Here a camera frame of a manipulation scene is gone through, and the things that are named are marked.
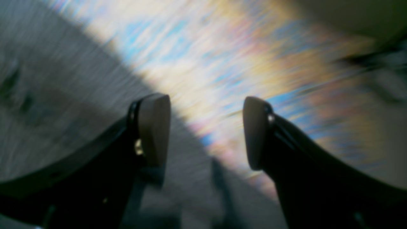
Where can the image-right right gripper black left finger a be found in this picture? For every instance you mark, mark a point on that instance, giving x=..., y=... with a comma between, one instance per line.
x=90, y=188

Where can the image-right right gripper black right finger b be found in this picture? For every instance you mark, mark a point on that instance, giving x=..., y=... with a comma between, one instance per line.
x=315, y=189

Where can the grey t-shirt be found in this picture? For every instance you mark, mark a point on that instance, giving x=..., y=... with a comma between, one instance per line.
x=59, y=90

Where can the patterned tile tablecloth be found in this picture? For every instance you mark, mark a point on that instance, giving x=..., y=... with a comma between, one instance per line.
x=208, y=55

